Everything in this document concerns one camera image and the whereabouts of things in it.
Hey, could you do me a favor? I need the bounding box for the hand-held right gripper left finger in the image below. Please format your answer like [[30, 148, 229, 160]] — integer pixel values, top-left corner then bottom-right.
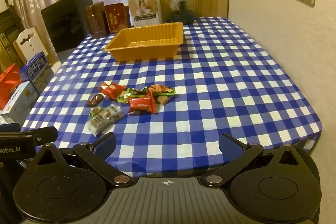
[[33, 133, 133, 187]]

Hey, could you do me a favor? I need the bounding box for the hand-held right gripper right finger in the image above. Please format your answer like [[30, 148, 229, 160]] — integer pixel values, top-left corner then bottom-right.
[[202, 133, 306, 186]]

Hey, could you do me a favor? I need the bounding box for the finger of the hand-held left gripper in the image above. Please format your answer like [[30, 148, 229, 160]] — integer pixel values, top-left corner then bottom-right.
[[21, 126, 58, 147]]

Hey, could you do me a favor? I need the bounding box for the grey candy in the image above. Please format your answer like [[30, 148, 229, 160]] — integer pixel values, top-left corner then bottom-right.
[[91, 111, 113, 136]]

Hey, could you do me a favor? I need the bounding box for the clear packet with blue label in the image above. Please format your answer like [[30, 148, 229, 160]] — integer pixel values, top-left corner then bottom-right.
[[105, 105, 125, 125]]

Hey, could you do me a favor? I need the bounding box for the small green snack packet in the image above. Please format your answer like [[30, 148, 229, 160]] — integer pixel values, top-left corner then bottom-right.
[[89, 106, 103, 119]]

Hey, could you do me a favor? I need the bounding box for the small dark red candy packet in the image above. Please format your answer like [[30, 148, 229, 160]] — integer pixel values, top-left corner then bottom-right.
[[88, 93, 103, 106]]

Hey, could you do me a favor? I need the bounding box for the red snack packet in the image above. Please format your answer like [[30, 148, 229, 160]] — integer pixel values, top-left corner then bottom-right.
[[128, 93, 156, 115], [98, 81, 126, 99]]

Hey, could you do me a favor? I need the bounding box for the green packet with dark label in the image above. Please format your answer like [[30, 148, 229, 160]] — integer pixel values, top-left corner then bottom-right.
[[117, 87, 149, 104]]

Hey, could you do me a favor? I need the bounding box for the green-edged packet with orange snack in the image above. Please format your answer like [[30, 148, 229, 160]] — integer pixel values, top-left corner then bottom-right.
[[146, 84, 176, 96]]

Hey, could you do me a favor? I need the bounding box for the yellow plastic tray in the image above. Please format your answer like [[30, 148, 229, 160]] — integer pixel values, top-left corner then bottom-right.
[[103, 22, 184, 61]]

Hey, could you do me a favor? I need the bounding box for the white cardboard box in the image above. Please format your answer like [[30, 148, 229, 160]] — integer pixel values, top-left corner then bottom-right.
[[0, 81, 40, 125]]

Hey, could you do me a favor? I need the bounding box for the red bag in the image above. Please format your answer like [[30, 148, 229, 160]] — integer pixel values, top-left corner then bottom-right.
[[0, 64, 21, 110]]

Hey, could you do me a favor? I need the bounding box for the blue milk carton box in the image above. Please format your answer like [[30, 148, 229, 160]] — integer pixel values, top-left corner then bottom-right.
[[19, 51, 54, 94]]

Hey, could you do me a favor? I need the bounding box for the blue white checked tablecloth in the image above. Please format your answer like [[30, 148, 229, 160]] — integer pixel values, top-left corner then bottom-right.
[[20, 17, 323, 178]]

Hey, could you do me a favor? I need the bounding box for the white carved chair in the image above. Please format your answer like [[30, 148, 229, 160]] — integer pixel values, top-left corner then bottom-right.
[[13, 26, 49, 64]]

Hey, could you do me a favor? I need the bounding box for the dark wooden rack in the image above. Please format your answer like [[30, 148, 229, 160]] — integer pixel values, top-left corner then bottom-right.
[[0, 0, 25, 67]]

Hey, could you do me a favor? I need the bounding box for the black countertop appliance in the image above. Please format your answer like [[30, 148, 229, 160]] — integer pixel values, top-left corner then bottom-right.
[[41, 0, 93, 64]]

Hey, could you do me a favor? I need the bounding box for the brown metal canister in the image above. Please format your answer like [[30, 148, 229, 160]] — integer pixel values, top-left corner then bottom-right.
[[84, 1, 108, 39]]

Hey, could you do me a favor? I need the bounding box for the red gift box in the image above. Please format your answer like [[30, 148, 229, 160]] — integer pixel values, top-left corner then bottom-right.
[[104, 3, 130, 34]]

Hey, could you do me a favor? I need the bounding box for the white photo-printed box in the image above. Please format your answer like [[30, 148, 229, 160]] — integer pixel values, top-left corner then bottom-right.
[[128, 0, 164, 28]]

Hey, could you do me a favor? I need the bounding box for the glass snow globe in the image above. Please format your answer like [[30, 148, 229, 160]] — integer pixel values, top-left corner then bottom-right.
[[170, 0, 195, 25]]

